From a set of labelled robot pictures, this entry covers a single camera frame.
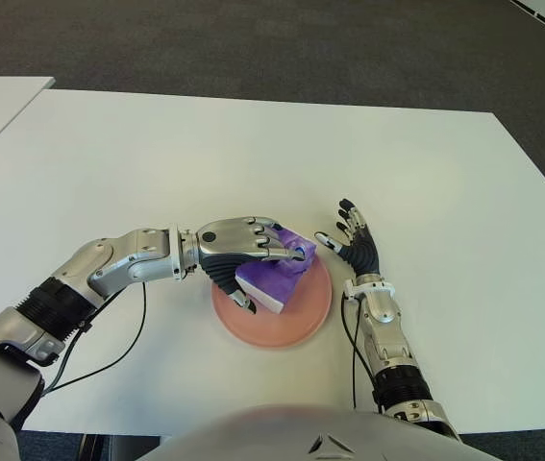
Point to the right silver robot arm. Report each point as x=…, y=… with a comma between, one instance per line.
x=392, y=346

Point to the silver robot torso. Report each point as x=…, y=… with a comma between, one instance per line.
x=253, y=437

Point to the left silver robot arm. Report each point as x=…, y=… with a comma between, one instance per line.
x=123, y=259

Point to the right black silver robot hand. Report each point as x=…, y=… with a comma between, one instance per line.
x=363, y=252

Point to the purple tissue paper pack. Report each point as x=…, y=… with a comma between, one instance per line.
x=272, y=283

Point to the pink round plate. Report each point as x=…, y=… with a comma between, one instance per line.
x=310, y=307

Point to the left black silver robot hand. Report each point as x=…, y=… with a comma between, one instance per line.
x=233, y=237

